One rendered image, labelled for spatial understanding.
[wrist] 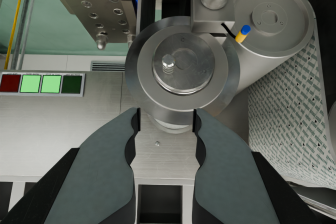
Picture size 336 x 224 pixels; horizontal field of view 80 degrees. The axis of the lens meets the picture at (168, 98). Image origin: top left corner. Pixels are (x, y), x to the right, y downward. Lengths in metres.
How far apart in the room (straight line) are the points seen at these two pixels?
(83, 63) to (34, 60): 0.75
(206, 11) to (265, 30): 0.09
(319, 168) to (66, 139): 0.57
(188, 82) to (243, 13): 0.14
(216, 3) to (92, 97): 0.46
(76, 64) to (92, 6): 2.88
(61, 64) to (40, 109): 2.85
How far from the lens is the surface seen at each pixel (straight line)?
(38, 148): 0.68
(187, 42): 0.25
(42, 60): 3.69
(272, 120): 0.42
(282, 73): 0.40
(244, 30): 0.23
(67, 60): 3.50
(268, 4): 0.34
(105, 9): 0.56
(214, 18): 0.26
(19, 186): 0.71
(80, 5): 0.57
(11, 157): 0.72
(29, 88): 0.71
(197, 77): 0.24
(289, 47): 0.32
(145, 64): 0.26
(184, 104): 0.24
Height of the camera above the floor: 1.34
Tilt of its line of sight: 12 degrees down
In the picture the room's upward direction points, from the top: 179 degrees counter-clockwise
